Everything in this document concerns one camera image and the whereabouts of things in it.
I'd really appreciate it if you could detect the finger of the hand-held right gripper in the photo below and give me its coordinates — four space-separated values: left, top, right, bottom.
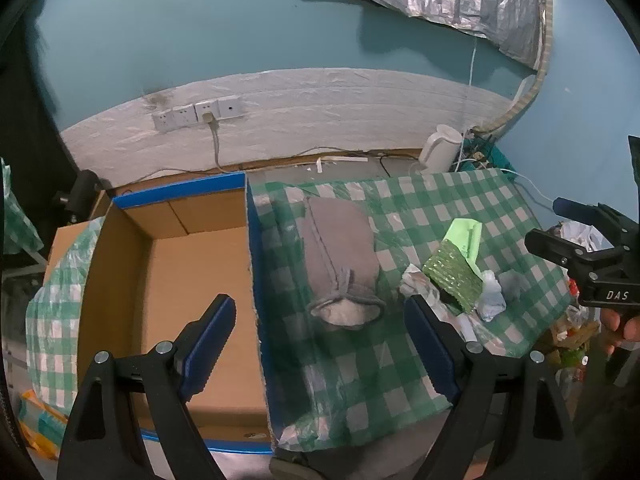
524 228 601 281
552 197 626 243

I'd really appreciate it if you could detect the grey fabric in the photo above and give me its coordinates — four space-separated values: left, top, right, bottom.
270 407 451 480

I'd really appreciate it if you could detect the crumpled white tissue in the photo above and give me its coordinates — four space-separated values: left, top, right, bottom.
399 264 442 307

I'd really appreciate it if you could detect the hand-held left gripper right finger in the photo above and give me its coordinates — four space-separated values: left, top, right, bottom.
404 295 583 480

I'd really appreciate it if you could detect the white electric kettle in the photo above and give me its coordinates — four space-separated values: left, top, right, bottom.
417 124 463 176

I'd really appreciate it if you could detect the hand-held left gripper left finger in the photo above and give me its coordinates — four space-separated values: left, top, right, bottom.
56 293 237 480

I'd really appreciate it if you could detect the beige corrugated hose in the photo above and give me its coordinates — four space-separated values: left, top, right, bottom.
487 0 559 134

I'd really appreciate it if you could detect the black stand knob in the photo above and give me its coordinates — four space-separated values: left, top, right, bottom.
52 170 104 227

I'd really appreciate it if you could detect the orange plastic bag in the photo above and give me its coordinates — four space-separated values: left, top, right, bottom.
17 390 69 461

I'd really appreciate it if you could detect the small white paper roll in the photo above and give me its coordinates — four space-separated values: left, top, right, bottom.
457 314 482 344

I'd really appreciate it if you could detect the white plastic bag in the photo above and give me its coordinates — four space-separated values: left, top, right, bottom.
559 220 607 252

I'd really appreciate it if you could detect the white hanging string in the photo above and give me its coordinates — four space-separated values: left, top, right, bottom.
465 37 477 136

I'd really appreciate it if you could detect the grey fleece-lined sock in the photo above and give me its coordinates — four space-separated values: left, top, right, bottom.
297 195 388 332

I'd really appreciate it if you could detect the white cable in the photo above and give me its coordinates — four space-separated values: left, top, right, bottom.
495 166 557 211

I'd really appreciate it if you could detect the green checked plastic sheet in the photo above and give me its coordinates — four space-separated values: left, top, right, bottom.
25 216 107 409
0 157 45 257

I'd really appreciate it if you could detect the pile of colourful packaging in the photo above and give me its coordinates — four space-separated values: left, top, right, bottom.
546 280 607 403

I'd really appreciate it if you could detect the cardboard box with blue tape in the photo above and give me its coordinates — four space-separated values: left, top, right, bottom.
47 172 275 453

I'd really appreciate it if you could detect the green knitted scouring cloth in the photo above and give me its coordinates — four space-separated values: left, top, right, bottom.
422 239 483 313

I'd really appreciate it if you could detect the green checked tablecloth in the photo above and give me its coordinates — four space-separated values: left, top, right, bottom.
247 167 576 453

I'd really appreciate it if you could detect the person's right hand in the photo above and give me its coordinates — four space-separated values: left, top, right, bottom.
600 307 640 357

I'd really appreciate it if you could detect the crumpled clear plastic wrapper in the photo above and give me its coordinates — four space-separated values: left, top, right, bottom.
475 270 508 323

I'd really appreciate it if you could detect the grey plug with cable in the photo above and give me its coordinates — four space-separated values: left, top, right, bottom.
201 112 224 173

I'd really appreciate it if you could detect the blue plastic basket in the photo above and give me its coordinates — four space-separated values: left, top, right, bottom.
462 130 516 177

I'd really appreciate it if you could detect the light green paper packet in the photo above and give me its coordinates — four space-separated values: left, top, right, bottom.
446 217 484 281

